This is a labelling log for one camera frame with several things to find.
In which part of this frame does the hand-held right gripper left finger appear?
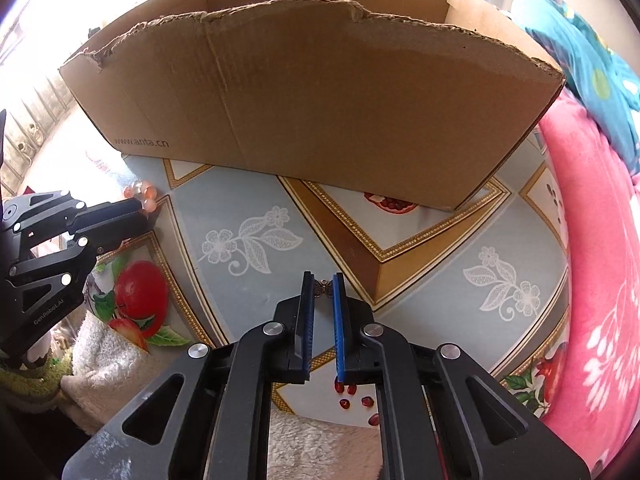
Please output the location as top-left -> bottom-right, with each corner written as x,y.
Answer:
62,270 -> 317,480

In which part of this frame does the pink bead bracelet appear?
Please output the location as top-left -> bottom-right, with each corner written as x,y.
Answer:
124,181 -> 160,213

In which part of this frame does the fruit printed tablecloth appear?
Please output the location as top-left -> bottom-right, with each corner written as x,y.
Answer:
85,150 -> 572,432

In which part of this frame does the white fluffy cloth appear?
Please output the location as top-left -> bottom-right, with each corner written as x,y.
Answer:
50,310 -> 383,480

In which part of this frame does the pink floral blanket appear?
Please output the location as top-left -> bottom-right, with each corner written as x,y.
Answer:
535,80 -> 640,472

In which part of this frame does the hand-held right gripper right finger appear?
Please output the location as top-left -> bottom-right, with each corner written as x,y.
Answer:
332,272 -> 592,480

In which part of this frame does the brown cardboard box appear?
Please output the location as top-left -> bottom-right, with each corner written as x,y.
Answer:
59,0 -> 566,212

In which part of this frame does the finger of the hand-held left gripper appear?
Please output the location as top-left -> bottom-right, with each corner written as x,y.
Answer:
2,191 -> 152,249
7,230 -> 157,319

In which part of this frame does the blue printed quilt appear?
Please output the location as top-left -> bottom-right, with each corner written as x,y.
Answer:
510,0 -> 640,176

